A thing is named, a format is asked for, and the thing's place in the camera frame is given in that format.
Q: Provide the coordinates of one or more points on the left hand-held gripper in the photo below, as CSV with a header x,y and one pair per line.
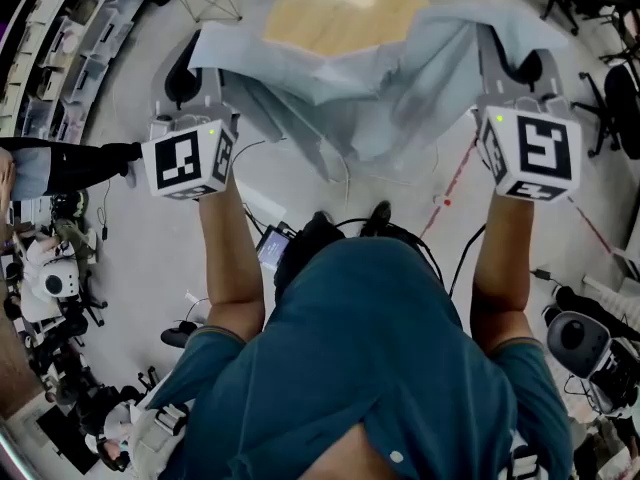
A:
x,y
180,160

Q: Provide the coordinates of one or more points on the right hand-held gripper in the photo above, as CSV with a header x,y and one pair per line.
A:
x,y
542,148

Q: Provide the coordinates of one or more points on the light blue tablecloth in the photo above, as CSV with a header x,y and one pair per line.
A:
x,y
380,98

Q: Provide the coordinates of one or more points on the person's left forearm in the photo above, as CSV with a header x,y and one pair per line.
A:
x,y
232,263

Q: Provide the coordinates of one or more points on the person's right forearm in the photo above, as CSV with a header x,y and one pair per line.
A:
x,y
502,268

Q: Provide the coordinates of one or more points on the black power adapter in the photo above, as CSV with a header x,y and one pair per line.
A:
x,y
541,274

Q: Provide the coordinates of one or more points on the black waist screen device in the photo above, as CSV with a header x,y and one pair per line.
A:
x,y
272,248

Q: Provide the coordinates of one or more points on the person's black trousers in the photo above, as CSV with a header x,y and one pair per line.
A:
x,y
305,248

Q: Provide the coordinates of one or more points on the person's black left shoe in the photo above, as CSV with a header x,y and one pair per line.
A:
x,y
321,219

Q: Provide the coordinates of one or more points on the person's black shoe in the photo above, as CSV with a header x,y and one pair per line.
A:
x,y
321,219
377,216

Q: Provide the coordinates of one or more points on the grey shelf unit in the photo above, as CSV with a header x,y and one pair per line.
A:
x,y
60,53

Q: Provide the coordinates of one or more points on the white robot head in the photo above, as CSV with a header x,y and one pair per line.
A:
x,y
57,280

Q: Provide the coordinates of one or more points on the person's black right shoe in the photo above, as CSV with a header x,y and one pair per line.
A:
x,y
377,216

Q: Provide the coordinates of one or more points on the grey robot head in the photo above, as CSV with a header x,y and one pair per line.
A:
x,y
577,340

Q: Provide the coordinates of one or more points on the round wooden table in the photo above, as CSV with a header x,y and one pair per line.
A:
x,y
345,10

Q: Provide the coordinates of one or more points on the person's teal shirt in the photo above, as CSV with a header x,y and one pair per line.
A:
x,y
370,358

